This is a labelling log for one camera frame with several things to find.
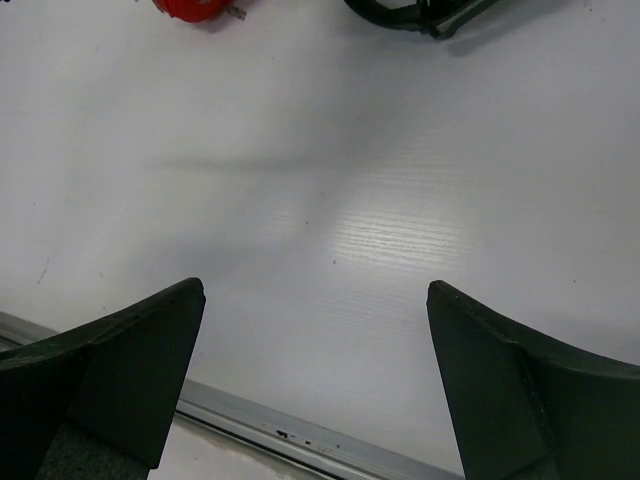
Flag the red headphones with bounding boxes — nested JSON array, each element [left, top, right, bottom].
[[153, 0, 246, 24]]

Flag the black headphones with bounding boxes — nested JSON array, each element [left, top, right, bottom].
[[344, 0, 497, 40]]

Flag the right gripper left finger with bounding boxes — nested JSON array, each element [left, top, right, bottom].
[[1, 278, 206, 479]]

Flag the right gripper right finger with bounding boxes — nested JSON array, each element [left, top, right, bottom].
[[426, 280, 639, 479]]

